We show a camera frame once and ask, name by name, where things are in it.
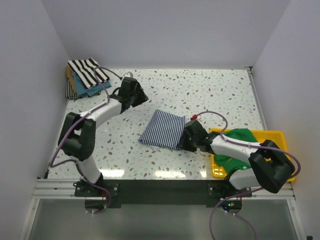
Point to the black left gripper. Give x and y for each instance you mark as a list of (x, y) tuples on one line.
[(142, 97)]

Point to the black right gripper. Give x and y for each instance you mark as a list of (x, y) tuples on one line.
[(183, 145)]

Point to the blue white striped tank top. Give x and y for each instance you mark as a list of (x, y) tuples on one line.
[(164, 130)]

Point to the green tank top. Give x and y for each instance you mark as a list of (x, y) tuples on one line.
[(232, 149)]

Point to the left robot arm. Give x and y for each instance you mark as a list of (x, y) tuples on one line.
[(78, 135)]

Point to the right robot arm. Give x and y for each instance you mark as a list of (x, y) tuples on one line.
[(270, 168)]

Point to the blue folded tank top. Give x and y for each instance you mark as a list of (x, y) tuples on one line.
[(81, 91)]

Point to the mustard folded tank top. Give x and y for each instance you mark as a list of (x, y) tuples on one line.
[(69, 75)]

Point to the black white wide-striped folded top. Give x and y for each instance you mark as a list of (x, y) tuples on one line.
[(85, 70)]

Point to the thin-striped black white folded top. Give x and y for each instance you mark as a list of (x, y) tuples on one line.
[(70, 95)]

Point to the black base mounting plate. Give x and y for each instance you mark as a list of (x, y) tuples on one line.
[(114, 193)]

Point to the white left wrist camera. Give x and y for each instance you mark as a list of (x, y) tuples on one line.
[(128, 74)]

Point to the aluminium frame rail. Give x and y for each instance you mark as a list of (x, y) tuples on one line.
[(56, 214)]

